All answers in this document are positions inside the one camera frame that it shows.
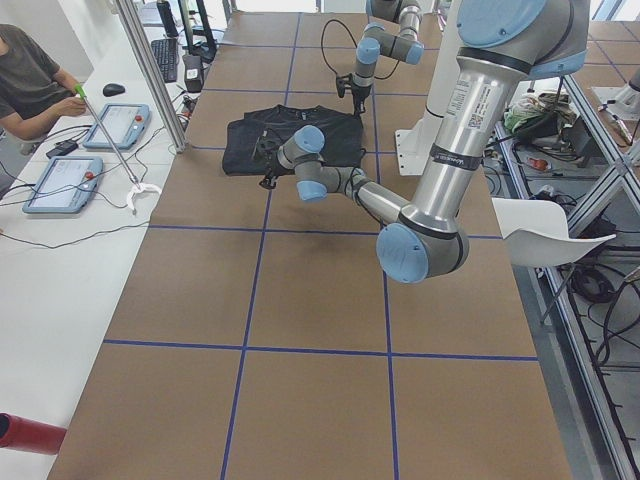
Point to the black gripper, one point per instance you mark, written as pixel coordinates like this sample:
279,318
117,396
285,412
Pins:
273,169
359,94

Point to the black graphic t-shirt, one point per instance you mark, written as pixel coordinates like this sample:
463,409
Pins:
335,135

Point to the metal reacher grabber tool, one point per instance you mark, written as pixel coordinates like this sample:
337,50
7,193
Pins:
138,187

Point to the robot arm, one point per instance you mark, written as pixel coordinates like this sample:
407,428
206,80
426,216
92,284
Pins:
376,41
503,43

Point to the person's hand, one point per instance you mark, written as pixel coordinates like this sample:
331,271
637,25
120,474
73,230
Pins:
72,106

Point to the upper teach pendant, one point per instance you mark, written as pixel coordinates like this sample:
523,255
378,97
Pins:
125,124

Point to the teach pendant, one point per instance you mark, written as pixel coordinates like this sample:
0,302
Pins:
125,124
67,184

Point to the black keyboard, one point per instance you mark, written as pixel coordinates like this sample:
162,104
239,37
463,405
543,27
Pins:
165,54

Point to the black computer mouse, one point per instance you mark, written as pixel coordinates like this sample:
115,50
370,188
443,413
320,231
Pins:
113,89

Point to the lower teach pendant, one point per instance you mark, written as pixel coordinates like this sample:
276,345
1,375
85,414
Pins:
67,184

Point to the black power adapter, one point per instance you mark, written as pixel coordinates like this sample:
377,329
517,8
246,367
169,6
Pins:
62,148

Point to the white plastic chair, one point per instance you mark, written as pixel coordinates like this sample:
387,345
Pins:
536,233

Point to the seated person dark shirt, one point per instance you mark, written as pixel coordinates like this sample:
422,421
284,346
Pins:
32,86

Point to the red fire extinguisher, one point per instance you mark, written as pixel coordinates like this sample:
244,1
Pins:
18,433

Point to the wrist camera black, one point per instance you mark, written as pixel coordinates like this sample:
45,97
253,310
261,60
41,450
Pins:
265,147
343,84

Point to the aluminium frame post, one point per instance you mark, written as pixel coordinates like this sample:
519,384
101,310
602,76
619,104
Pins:
142,51

